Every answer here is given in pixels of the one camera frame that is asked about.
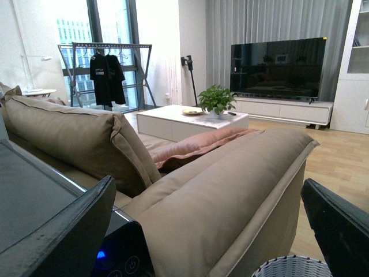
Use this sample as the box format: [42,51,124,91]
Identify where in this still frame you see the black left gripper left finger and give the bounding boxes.
[1,175,116,276]

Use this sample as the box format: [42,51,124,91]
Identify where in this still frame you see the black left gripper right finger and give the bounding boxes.
[301,178,368,276]

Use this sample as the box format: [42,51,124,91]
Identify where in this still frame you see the grey clothes drying rack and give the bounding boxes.
[58,42,157,108]

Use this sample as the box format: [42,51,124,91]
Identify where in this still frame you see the white woven laundry basket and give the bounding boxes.
[251,255,333,276]

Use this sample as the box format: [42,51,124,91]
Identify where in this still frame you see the white bookshelf cabinet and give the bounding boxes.
[330,1,368,134]

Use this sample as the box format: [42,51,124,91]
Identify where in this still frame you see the white tv stand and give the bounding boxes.
[235,97,333,130]

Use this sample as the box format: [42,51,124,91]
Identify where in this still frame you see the white coffee table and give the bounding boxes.
[136,104,249,142]

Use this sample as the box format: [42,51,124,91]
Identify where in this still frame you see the white round side table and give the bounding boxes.
[22,89,57,98]

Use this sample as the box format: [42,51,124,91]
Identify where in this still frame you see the pink throw pillow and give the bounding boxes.
[153,127,256,173]

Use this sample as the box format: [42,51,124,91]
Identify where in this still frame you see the large black television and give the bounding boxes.
[229,37,327,102]

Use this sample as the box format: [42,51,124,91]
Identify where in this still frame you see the black hanging shirt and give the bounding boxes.
[90,53,112,107]
[106,55,126,104]

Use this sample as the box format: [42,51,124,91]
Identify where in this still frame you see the green potted plant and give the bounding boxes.
[197,85,236,119]

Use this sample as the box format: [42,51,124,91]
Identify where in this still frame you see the yellow plate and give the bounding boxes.
[182,108,204,116]

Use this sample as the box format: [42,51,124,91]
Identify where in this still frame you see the white floor lamp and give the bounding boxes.
[20,54,53,92]

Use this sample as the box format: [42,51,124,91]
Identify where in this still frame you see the black stick vacuum cleaner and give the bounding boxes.
[180,55,198,107]

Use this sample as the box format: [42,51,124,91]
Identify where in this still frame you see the grey curtain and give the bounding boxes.
[205,0,353,102]

